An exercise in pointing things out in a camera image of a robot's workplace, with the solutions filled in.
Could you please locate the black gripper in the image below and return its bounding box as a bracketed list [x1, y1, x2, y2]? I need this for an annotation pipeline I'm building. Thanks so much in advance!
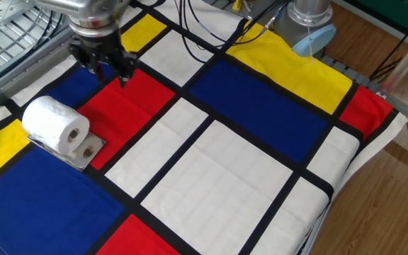
[67, 30, 140, 89]

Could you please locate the Mondrian pattern tablecloth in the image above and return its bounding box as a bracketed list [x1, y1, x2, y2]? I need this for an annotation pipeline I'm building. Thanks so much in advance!
[0, 0, 408, 255]

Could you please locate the aluminium frame post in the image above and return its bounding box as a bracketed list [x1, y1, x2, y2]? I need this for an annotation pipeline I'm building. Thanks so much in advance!
[376, 21, 408, 100]

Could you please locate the white plastic wrist bracket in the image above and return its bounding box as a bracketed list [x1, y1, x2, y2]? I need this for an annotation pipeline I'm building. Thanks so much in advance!
[33, 0, 95, 17]

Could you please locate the white toilet paper roll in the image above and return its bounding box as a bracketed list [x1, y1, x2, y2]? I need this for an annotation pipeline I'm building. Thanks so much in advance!
[21, 95, 91, 156]

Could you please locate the mirror steel shelf plate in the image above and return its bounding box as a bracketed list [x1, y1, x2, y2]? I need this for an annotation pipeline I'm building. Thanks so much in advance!
[26, 131, 107, 173]

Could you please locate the metal wire grid rack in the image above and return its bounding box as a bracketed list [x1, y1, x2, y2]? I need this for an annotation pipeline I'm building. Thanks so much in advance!
[0, 6, 65, 84]

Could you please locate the black cable with metal plug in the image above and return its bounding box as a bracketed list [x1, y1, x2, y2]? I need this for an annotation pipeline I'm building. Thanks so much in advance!
[225, 0, 292, 47]

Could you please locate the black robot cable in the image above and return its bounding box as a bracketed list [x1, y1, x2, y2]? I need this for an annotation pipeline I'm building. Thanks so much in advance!
[187, 0, 227, 49]
[174, 0, 208, 65]

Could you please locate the black floor cable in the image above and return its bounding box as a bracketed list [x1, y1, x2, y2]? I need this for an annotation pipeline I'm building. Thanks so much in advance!
[368, 6, 408, 83]

